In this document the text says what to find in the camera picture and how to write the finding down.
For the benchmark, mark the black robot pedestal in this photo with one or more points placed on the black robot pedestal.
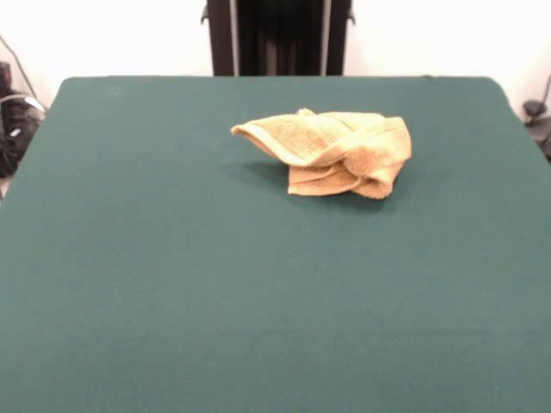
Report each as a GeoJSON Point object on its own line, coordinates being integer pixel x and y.
{"type": "Point", "coordinates": [280, 43]}

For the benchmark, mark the tan terry towel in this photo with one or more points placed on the tan terry towel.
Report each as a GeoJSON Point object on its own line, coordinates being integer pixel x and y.
{"type": "Point", "coordinates": [301, 137]}

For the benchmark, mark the dark green tablecloth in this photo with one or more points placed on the dark green tablecloth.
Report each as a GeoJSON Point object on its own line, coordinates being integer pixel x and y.
{"type": "Point", "coordinates": [172, 258]}

